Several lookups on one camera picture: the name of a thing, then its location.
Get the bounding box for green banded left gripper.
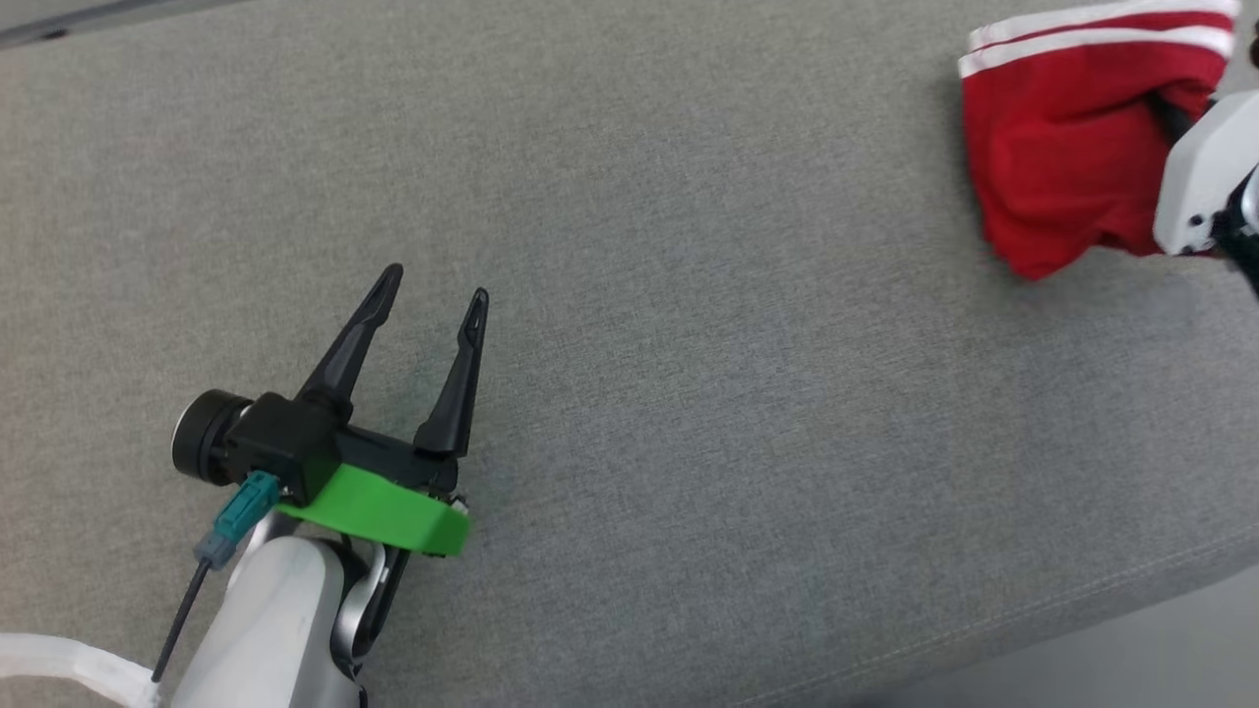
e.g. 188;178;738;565
275;263;490;560

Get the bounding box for red shorts with white stripes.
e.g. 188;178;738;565
957;0;1242;282

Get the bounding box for black cable with teal plug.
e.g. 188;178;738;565
150;470;282;684

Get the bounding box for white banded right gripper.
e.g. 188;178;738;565
1146;88;1259;259

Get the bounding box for white cable conduit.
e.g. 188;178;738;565
0;633;160;708

